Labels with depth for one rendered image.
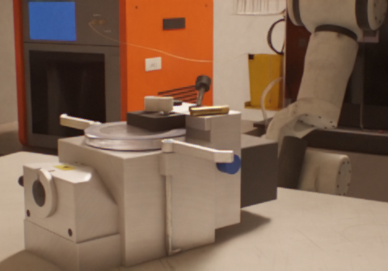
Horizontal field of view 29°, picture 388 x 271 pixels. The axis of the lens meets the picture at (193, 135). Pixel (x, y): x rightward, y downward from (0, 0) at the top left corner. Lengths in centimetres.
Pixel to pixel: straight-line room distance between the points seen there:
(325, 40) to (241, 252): 53
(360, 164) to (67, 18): 89
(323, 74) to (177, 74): 95
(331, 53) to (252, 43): 248
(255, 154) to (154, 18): 121
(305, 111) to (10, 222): 50
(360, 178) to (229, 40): 163
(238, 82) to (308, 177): 259
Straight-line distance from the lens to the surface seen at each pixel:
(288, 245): 67
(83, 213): 59
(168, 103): 65
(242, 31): 359
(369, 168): 214
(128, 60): 181
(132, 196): 60
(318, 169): 105
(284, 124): 108
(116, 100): 185
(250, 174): 71
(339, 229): 72
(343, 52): 111
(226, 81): 365
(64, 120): 73
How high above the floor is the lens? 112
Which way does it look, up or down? 11 degrees down
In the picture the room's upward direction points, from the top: straight up
